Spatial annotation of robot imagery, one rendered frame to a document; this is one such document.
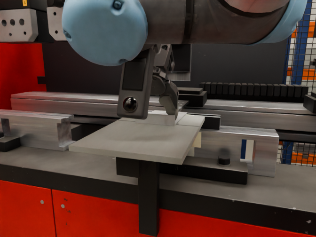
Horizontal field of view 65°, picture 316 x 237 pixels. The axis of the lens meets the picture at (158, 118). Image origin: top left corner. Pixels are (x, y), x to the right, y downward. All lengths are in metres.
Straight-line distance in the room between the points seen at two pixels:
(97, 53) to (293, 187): 0.48
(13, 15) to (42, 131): 0.31
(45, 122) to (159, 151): 0.47
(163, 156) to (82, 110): 0.68
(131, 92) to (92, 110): 0.59
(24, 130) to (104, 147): 0.47
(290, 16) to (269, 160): 0.39
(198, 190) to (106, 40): 0.38
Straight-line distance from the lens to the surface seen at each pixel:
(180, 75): 0.60
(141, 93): 0.39
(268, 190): 0.56
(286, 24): 0.27
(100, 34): 0.23
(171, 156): 0.35
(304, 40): 2.27
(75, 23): 0.23
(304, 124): 0.86
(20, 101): 1.18
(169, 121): 0.50
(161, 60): 0.44
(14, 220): 0.80
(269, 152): 0.60
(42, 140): 0.80
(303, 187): 0.61
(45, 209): 0.71
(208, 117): 0.59
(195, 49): 1.11
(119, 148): 0.38
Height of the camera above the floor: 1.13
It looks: 13 degrees down
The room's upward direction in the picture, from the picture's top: straight up
